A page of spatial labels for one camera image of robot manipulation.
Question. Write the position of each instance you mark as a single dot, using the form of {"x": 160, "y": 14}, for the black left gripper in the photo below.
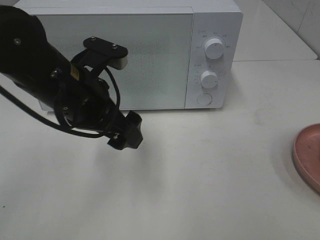
{"x": 85, "y": 104}

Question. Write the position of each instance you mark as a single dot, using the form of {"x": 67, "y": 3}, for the white microwave door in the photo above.
{"x": 158, "y": 53}

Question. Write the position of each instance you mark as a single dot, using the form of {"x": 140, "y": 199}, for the white timer knob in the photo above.
{"x": 208, "y": 79}

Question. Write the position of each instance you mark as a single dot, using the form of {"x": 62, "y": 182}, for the pink round plate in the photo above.
{"x": 306, "y": 155}

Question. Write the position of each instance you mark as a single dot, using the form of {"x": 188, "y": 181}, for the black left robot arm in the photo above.
{"x": 28, "y": 59}

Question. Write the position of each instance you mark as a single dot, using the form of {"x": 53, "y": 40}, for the white microwave oven body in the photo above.
{"x": 223, "y": 23}

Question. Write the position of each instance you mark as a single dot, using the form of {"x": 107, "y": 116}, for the upper white power knob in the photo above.
{"x": 214, "y": 48}

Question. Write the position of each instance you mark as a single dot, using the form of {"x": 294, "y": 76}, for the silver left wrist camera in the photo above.
{"x": 99, "y": 53}

